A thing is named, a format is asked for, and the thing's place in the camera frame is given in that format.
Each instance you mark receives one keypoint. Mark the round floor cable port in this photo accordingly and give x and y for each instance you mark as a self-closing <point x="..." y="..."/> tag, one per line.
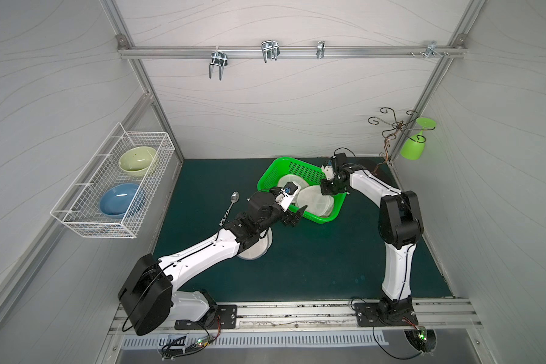
<point x="423" y="340"/>

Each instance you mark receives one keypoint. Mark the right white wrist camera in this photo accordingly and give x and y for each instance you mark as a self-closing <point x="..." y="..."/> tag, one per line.
<point x="333" y="167"/>

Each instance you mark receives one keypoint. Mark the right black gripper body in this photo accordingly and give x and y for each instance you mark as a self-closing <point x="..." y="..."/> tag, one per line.
<point x="333" y="184"/>

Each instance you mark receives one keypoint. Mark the metal spoon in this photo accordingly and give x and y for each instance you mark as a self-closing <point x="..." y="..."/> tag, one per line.
<point x="233" y="199"/>

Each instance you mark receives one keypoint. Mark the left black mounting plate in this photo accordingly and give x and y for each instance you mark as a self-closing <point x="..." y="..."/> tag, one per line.
<point x="217" y="317"/>

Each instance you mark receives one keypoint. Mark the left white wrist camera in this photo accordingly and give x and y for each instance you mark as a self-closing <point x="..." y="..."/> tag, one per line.
<point x="287" y="195"/>

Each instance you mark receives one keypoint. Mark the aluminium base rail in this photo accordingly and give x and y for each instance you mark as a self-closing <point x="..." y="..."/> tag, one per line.
<point x="337" y="315"/>

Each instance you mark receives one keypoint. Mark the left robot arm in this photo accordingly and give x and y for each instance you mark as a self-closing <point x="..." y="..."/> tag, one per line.
<point x="150" y="295"/>

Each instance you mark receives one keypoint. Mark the green plastic basket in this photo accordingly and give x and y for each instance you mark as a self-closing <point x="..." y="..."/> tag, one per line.
<point x="312" y="174"/>

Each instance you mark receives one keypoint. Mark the bronze cup tree stand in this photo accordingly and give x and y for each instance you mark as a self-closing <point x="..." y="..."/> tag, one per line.
<point x="395" y="128"/>

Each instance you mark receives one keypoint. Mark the aluminium top rail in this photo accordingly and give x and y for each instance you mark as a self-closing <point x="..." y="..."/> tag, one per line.
<point x="456" y="50"/>

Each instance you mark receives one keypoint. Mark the double prong metal hook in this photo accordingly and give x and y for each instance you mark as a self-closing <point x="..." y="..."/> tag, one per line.
<point x="218" y="62"/>

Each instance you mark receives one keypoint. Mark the green plastic wine glass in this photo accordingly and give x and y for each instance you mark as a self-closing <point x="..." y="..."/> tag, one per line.
<point x="414" y="145"/>

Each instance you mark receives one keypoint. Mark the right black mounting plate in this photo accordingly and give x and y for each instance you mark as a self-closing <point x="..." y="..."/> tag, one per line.
<point x="368" y="314"/>

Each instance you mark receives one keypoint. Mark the white slotted cable duct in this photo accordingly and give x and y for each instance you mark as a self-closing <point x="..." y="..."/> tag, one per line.
<point x="261" y="340"/>

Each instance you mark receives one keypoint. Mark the blue bowl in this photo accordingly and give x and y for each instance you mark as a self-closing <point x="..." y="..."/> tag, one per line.
<point x="124" y="200"/>

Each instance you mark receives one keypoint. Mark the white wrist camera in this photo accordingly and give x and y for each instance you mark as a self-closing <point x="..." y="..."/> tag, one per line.
<point x="333" y="167"/>
<point x="287" y="195"/>

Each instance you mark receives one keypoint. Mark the light green bowl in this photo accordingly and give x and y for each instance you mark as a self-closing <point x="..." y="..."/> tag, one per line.
<point x="139" y="162"/>

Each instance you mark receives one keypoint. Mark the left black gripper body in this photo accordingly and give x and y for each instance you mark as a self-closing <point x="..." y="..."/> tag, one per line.
<point x="289" y="214"/>

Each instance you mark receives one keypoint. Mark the black mounting plate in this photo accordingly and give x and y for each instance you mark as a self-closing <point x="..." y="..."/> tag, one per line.
<point x="217" y="317"/>
<point x="368" y="314"/>

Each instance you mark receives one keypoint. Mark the right metal rail hook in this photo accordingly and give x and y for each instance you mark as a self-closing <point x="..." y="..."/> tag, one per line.
<point x="431" y="51"/>

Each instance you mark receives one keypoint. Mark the looped metal hook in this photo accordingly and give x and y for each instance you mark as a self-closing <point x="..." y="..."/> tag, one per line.
<point x="270" y="50"/>

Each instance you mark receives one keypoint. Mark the small flat metal hook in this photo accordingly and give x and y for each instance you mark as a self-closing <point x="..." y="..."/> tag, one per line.
<point x="320" y="50"/>

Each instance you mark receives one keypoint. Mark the white wire wall basket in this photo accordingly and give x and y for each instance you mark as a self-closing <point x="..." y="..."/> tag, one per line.
<point x="78" y="209"/>

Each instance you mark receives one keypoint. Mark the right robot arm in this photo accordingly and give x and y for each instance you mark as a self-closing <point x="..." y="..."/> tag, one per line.
<point x="400" y="227"/>

